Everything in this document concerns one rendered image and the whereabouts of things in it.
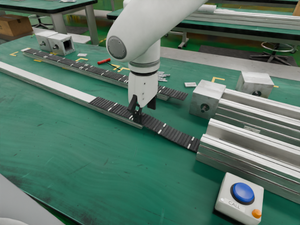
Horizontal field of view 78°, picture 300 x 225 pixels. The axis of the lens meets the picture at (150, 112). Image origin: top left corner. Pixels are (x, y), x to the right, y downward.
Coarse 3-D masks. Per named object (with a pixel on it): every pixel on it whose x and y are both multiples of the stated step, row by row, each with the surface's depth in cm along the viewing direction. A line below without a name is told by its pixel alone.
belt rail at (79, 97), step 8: (0, 64) 95; (8, 72) 92; (16, 72) 88; (24, 72) 88; (24, 80) 87; (32, 80) 83; (40, 80) 82; (48, 80) 82; (48, 88) 81; (56, 88) 77; (64, 88) 77; (72, 88) 77; (64, 96) 76; (72, 96) 73; (80, 96) 72; (88, 96) 72; (88, 104) 72; (104, 112) 68; (120, 120) 66; (128, 120) 63
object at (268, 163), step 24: (216, 120) 53; (216, 144) 46; (240, 144) 51; (264, 144) 47; (288, 144) 46; (216, 168) 50; (240, 168) 46; (264, 168) 42; (288, 168) 41; (288, 192) 43
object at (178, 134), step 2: (178, 130) 60; (176, 132) 60; (178, 132) 59; (180, 132) 60; (182, 132) 60; (176, 134) 59; (178, 134) 59; (180, 134) 59; (182, 134) 59; (174, 136) 58; (176, 136) 58; (178, 136) 58; (180, 136) 58; (172, 138) 58; (174, 138) 57; (176, 138) 58; (178, 138) 57; (172, 140) 57; (174, 140) 57; (176, 140) 57; (178, 140) 57; (176, 142) 56
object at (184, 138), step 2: (184, 134) 59; (186, 134) 59; (182, 136) 58; (184, 136) 59; (186, 136) 58; (188, 136) 59; (180, 138) 58; (182, 138) 58; (184, 138) 58; (186, 138) 58; (180, 140) 57; (182, 140) 57; (184, 140) 57; (186, 140) 57; (178, 142) 57; (180, 142) 56; (182, 142) 56; (184, 142) 57; (180, 144) 56; (182, 144) 56
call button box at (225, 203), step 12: (228, 180) 41; (240, 180) 41; (228, 192) 39; (216, 204) 39; (228, 204) 37; (240, 204) 37; (252, 204) 37; (228, 216) 39; (240, 216) 37; (252, 216) 35
